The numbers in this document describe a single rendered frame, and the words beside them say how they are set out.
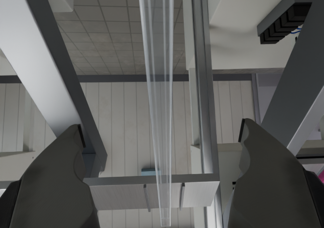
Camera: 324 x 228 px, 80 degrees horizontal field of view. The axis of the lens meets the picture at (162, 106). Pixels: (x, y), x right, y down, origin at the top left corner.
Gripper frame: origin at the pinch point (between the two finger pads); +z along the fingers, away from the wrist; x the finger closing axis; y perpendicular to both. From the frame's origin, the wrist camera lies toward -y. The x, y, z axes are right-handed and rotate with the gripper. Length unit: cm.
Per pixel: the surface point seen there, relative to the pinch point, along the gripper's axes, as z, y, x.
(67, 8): 9.4, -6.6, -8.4
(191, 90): 77, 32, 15
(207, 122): 34.5, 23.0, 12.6
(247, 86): 304, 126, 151
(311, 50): 9.2, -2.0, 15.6
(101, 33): 184, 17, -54
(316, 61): 8.1, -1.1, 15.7
